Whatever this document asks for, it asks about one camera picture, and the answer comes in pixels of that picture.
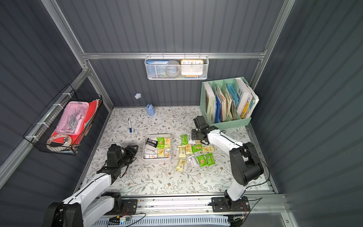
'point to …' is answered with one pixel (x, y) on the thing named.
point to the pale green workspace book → (210, 103)
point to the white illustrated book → (243, 91)
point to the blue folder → (218, 115)
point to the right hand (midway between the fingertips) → (199, 133)
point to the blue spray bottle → (150, 110)
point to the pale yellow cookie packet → (160, 152)
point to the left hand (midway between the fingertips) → (135, 148)
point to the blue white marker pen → (130, 128)
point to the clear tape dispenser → (49, 141)
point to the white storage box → (156, 160)
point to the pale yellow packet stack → (168, 143)
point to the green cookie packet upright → (160, 142)
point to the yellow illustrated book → (245, 109)
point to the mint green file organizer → (223, 124)
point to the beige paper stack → (226, 102)
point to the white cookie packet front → (151, 156)
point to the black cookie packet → (151, 143)
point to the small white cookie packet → (192, 142)
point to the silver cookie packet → (192, 161)
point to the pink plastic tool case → (73, 120)
